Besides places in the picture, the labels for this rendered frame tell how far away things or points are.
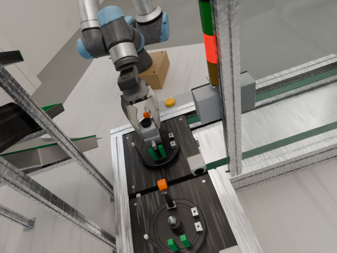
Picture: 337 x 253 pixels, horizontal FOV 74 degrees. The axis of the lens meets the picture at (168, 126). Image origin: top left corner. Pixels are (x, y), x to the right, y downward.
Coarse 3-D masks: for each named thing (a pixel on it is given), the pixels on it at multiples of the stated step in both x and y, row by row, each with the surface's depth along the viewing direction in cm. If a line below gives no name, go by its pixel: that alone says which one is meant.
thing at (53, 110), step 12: (0, 108) 42; (12, 108) 45; (48, 108) 62; (60, 108) 60; (0, 120) 42; (12, 120) 44; (24, 120) 47; (0, 132) 41; (12, 132) 44; (24, 132) 47; (0, 144) 41; (12, 144) 43
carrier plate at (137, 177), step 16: (160, 128) 79; (176, 128) 77; (128, 144) 78; (192, 144) 71; (128, 160) 73; (176, 160) 69; (128, 176) 69; (144, 176) 68; (160, 176) 66; (176, 176) 65; (192, 176) 65; (128, 192) 65; (144, 192) 66
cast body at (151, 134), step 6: (144, 120) 63; (150, 120) 62; (144, 126) 62; (150, 126) 62; (144, 132) 62; (150, 132) 62; (156, 132) 63; (144, 138) 63; (150, 138) 63; (156, 138) 64; (150, 144) 65
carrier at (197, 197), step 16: (208, 176) 62; (160, 192) 63; (176, 192) 62; (192, 192) 60; (208, 192) 59; (144, 208) 61; (160, 208) 58; (176, 208) 57; (192, 208) 54; (208, 208) 57; (144, 224) 58; (160, 224) 55; (176, 224) 50; (192, 224) 53; (208, 224) 54; (224, 224) 53; (144, 240) 55; (160, 240) 52; (176, 240) 52; (192, 240) 51; (208, 240) 52; (224, 240) 51
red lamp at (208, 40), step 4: (204, 36) 36; (208, 36) 35; (212, 36) 35; (204, 40) 37; (208, 40) 36; (212, 40) 35; (204, 44) 38; (208, 44) 36; (212, 44) 36; (208, 48) 37; (212, 48) 36; (208, 52) 38; (212, 52) 37; (208, 56) 38; (212, 56) 38; (208, 60) 39; (212, 60) 38
